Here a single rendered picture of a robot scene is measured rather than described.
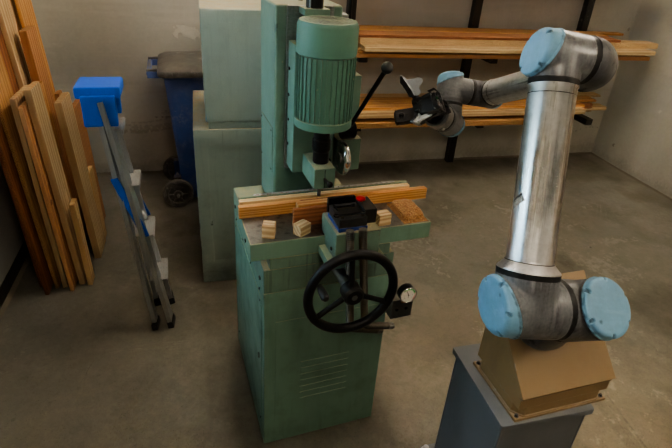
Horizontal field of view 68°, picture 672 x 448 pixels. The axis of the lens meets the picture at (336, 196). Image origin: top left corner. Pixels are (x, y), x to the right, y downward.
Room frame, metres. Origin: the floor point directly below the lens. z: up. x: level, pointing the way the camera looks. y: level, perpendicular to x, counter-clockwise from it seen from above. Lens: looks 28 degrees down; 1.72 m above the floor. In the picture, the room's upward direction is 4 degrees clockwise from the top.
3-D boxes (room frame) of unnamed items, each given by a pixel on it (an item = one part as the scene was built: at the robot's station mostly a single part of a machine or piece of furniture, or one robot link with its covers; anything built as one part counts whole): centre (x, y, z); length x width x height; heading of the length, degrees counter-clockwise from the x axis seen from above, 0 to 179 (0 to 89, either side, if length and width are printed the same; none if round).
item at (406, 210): (1.49, -0.24, 0.92); 0.14 x 0.09 x 0.04; 21
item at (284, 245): (1.38, -0.02, 0.87); 0.61 x 0.30 x 0.06; 111
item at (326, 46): (1.47, 0.06, 1.35); 0.18 x 0.18 x 0.31
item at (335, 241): (1.30, -0.05, 0.92); 0.15 x 0.13 x 0.09; 111
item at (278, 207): (1.49, -0.01, 0.92); 0.67 x 0.02 x 0.04; 111
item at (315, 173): (1.49, 0.06, 1.03); 0.14 x 0.07 x 0.09; 21
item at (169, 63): (3.23, 0.94, 0.48); 0.64 x 0.54 x 0.97; 109
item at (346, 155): (1.64, -0.01, 1.02); 0.12 x 0.03 x 0.12; 21
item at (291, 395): (1.58, 0.10, 0.36); 0.58 x 0.45 x 0.71; 21
